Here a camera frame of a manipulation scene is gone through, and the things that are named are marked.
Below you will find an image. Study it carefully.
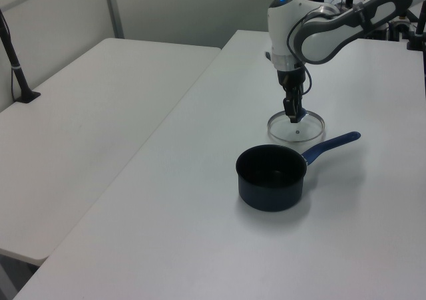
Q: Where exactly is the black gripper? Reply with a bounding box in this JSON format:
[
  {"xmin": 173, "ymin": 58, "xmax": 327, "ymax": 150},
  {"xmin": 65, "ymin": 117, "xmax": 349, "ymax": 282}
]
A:
[{"xmin": 276, "ymin": 68, "xmax": 306, "ymax": 124}]

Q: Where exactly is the glass lid with blue knob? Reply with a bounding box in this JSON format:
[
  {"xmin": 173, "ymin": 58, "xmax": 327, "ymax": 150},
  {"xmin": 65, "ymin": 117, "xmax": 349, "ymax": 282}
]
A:
[{"xmin": 266, "ymin": 108, "xmax": 326, "ymax": 144}]

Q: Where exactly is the dark blue saucepan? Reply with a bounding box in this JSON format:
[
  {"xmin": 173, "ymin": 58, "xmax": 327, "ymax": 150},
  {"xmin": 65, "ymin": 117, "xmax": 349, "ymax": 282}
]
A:
[{"xmin": 235, "ymin": 130, "xmax": 362, "ymax": 213}]

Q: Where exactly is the black clamp stand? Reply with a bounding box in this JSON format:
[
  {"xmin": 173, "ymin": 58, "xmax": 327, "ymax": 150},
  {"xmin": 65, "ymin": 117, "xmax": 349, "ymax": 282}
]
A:
[{"xmin": 405, "ymin": 0, "xmax": 426, "ymax": 52}]

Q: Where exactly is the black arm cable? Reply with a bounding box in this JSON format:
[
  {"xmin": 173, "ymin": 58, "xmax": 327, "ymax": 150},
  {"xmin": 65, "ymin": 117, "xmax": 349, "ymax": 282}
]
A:
[{"xmin": 286, "ymin": 8, "xmax": 337, "ymax": 95}]

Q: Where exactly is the grey metal partition post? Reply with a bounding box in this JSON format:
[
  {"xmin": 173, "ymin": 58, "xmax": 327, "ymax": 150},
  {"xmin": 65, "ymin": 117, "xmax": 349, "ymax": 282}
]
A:
[{"xmin": 102, "ymin": 0, "xmax": 125, "ymax": 39}]

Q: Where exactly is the black camera pole with base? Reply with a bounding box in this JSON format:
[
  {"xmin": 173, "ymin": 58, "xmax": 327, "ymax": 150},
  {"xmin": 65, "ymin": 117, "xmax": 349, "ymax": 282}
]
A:
[{"xmin": 0, "ymin": 8, "xmax": 42, "ymax": 104}]

